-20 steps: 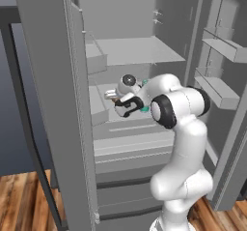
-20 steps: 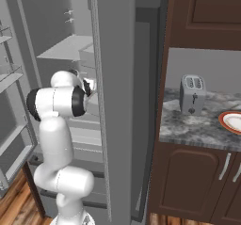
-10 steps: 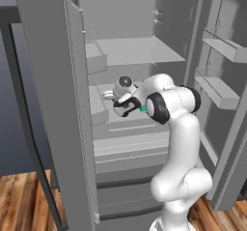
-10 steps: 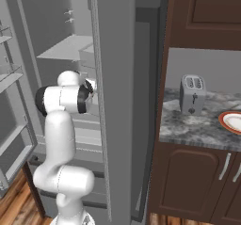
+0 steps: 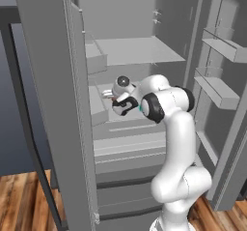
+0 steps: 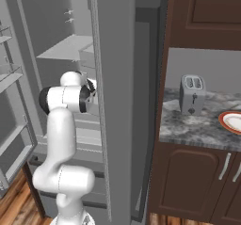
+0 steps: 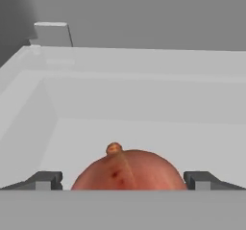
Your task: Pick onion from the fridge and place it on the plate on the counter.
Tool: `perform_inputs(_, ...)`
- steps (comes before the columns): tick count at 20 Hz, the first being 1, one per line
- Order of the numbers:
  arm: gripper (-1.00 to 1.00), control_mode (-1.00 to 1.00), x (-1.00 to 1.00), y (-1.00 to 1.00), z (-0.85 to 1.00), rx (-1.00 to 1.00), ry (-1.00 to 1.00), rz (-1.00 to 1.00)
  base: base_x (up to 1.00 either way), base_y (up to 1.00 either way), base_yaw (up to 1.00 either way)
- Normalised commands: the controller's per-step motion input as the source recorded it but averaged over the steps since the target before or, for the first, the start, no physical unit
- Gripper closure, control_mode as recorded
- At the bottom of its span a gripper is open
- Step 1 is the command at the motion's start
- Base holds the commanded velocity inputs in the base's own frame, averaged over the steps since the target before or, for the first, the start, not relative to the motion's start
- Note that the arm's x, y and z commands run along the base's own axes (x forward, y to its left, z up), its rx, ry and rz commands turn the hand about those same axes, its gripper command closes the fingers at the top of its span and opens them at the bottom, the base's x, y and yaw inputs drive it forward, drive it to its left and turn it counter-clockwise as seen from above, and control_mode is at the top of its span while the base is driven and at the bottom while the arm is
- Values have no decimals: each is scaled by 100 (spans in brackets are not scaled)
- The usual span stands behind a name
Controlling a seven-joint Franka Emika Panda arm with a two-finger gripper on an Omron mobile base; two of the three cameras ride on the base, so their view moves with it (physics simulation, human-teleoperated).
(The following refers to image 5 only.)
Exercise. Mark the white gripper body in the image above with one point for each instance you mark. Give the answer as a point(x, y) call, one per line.
point(107, 94)

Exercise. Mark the grey fridge drawer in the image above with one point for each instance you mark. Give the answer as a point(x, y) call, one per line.
point(128, 151)

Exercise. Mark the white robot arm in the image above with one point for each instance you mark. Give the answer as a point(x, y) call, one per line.
point(180, 138)

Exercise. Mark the grey fridge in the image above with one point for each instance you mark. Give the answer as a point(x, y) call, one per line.
point(128, 12)

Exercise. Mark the grey freezer drawer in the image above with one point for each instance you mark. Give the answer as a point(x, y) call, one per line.
point(125, 199)

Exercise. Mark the grey fridge door with bins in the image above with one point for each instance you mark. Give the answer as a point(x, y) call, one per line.
point(231, 119)

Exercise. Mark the grey door bin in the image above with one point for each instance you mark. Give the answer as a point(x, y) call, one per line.
point(225, 48)
point(98, 109)
point(95, 59)
point(218, 93)

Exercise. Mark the grey fridge shelf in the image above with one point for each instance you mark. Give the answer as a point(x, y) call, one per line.
point(141, 49)

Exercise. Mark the brown onion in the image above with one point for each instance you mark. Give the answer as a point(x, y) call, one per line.
point(113, 98)

